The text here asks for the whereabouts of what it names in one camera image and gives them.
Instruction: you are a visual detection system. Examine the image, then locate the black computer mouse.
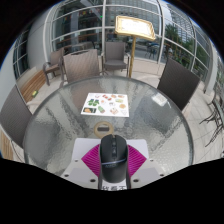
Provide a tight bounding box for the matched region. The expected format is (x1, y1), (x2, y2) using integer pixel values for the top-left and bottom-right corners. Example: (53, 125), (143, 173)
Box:
(99, 134), (130, 184)

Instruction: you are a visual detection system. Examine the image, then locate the laminated picture menu card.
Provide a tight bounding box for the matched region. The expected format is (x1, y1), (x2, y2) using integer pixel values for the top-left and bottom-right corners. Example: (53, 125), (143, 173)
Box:
(80, 92), (130, 118)

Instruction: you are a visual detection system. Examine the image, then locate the grey wicker armchair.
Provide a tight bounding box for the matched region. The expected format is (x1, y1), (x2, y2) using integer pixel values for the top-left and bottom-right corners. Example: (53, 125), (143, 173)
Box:
(101, 41), (131, 77)

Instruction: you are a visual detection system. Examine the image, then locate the brown wicker armchair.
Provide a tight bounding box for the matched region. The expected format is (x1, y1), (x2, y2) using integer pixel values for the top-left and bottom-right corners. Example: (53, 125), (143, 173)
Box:
(42, 47), (65, 86)

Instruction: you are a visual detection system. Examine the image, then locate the round tan ring coaster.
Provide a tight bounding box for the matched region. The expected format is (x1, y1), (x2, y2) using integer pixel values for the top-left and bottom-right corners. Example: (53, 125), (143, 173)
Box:
(93, 121), (114, 137)

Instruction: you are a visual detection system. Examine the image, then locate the dark grey wicker chair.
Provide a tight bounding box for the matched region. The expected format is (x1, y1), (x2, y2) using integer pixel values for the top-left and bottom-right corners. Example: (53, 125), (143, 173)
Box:
(0, 84), (34, 150)

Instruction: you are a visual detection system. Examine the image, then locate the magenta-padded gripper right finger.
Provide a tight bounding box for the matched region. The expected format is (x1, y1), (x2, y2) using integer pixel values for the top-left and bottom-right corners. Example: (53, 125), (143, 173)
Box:
(126, 144), (166, 190)

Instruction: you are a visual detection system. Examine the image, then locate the wooden slat bench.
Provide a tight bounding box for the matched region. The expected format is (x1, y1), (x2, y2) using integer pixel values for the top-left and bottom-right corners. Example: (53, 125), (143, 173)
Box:
(0, 126), (15, 161)
(18, 69), (48, 104)

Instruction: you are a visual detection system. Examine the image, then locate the gold menu sign stand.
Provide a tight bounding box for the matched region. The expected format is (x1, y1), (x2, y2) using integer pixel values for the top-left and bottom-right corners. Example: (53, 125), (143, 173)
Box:
(114, 14), (157, 78)

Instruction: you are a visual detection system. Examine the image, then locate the green-topped metal table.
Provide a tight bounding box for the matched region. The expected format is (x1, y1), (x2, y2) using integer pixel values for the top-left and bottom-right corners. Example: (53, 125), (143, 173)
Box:
(199, 93), (224, 148)

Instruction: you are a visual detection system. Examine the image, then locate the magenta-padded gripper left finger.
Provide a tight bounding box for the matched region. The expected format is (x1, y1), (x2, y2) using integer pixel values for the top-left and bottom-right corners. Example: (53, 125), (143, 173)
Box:
(60, 143), (102, 190)

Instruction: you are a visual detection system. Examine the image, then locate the dark brown wicker chair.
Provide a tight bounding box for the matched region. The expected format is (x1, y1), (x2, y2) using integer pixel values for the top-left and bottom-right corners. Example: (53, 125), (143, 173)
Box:
(157, 58), (201, 113)

